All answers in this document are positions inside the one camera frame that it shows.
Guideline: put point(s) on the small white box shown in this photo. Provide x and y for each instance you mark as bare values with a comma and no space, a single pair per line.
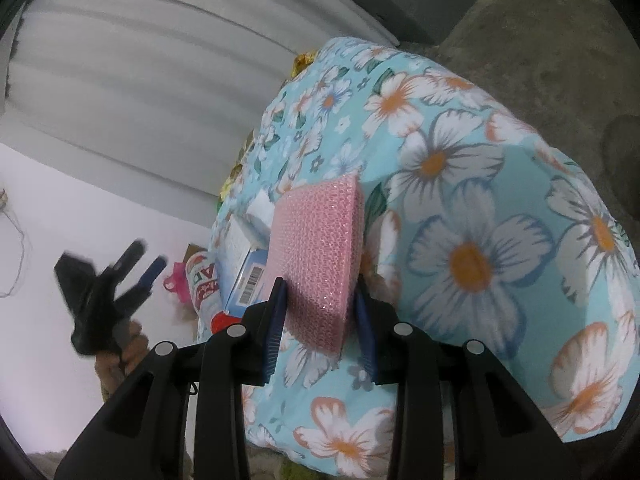
260,210

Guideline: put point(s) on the crumpled gold wrapper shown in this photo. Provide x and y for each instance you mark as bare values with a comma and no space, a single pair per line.
302,62

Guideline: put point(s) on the floral light blue blanket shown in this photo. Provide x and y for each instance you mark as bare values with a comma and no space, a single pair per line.
525,160

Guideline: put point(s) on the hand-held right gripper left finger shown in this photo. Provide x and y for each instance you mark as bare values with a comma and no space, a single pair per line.
274,340

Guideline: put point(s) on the blue and white box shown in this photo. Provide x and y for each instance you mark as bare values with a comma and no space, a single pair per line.
250,275

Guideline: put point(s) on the yellow snack packet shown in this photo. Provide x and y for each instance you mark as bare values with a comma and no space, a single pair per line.
227,190

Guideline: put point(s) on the pink bubble-wrapped parcel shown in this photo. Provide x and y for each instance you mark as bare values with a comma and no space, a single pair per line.
315,250

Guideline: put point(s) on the white curtain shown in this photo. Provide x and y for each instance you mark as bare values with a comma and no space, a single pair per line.
150,60

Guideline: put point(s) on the person's left hand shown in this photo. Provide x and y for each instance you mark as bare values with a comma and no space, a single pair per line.
132,345

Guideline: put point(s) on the pink plastic bag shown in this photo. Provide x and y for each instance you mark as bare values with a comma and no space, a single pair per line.
175,282

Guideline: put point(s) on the brown cardboard piece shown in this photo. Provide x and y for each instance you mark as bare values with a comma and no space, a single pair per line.
196,252

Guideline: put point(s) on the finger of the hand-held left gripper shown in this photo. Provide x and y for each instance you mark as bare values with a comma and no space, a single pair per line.
150,280
131,259

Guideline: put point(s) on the white bottle red cap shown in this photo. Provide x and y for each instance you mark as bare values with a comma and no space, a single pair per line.
205,285

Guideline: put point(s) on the grey cabinet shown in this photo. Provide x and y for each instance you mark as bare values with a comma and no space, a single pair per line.
420,0

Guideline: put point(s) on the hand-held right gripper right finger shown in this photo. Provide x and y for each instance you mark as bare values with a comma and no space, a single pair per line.
364,340

